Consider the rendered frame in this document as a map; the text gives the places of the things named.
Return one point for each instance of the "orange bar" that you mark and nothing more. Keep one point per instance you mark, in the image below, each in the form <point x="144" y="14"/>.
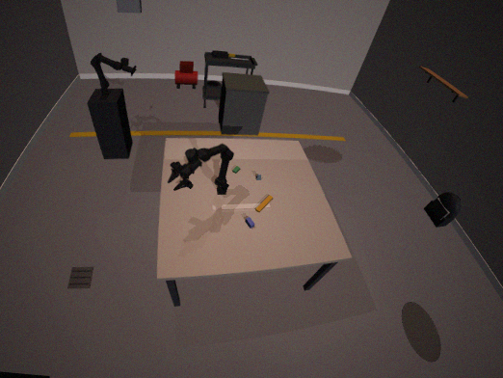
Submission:
<point x="265" y="202"/>

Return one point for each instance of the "small blue block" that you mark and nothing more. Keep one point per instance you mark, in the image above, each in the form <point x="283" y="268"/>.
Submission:
<point x="250" y="223"/>

